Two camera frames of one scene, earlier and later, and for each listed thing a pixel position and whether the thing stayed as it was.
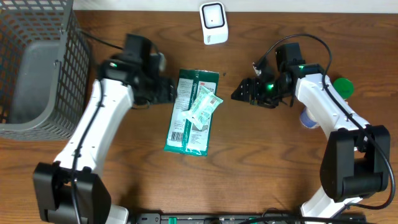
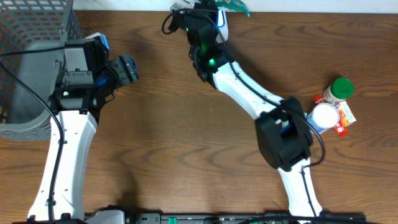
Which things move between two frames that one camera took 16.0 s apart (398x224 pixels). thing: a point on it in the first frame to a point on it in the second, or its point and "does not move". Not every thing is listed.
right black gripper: (255, 94) to (205, 5)
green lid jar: (344, 87) does not move
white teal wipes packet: (201, 110) to (285, 123)
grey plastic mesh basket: (45, 69) does not move
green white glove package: (184, 135) to (233, 4)
